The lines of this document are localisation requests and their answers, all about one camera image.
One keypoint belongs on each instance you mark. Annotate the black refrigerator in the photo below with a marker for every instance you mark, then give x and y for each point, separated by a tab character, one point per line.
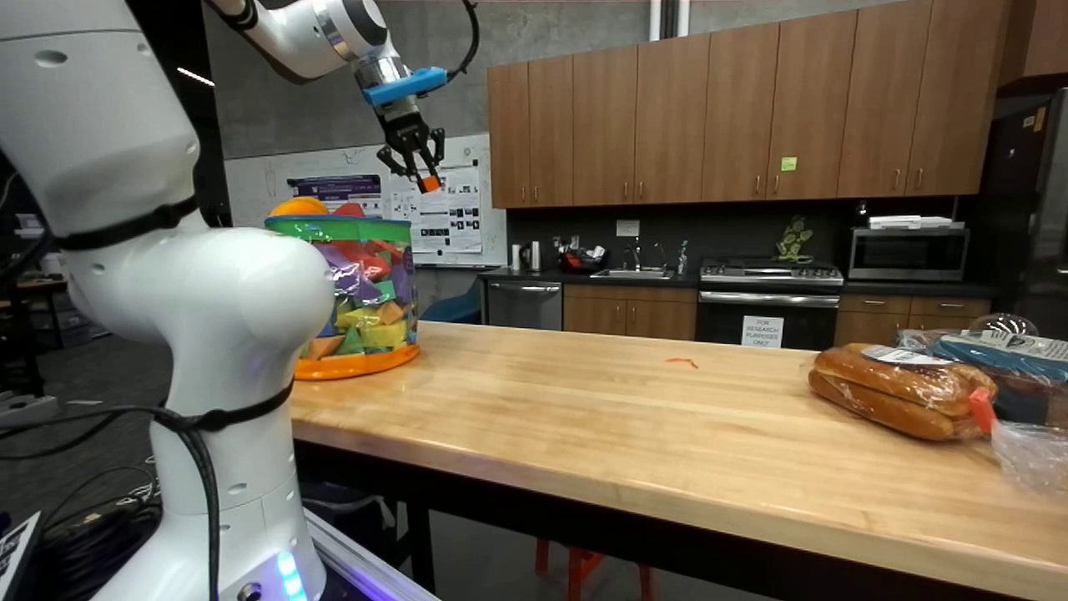
1023	224

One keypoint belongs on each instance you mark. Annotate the red stool under table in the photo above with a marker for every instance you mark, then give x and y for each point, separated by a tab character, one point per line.
583	570

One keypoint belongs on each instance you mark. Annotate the clear plastic bag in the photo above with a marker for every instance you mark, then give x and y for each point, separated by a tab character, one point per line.
1031	456

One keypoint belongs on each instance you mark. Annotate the bagged loaf of bread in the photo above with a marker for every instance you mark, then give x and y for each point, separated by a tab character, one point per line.
936	401

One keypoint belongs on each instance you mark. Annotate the blue food package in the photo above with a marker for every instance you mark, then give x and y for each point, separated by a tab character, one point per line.
1016	352

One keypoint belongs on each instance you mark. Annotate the brown upper wall cabinets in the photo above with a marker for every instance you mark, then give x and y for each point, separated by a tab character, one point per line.
885	101

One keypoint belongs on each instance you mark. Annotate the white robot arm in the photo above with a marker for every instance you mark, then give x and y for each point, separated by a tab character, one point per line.
106	152

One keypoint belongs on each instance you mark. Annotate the brown lower cabinets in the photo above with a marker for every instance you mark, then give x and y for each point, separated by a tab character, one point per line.
673	308

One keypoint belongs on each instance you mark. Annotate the small orange block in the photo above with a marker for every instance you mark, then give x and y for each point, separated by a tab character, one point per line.
427	185

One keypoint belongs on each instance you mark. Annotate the black kitchen stove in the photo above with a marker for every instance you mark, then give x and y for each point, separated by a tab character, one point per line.
769	306

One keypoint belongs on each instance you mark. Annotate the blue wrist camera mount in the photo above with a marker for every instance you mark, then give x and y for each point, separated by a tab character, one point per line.
417	81

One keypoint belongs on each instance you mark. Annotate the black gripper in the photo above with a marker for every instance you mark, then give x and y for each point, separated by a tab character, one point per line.
411	149

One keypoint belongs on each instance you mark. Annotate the stainless dishwasher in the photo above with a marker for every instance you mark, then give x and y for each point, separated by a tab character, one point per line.
524	306

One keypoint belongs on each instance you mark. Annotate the stainless microwave oven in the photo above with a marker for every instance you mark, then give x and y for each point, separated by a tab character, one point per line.
907	256

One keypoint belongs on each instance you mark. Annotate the white poster board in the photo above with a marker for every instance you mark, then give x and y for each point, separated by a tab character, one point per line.
450	224

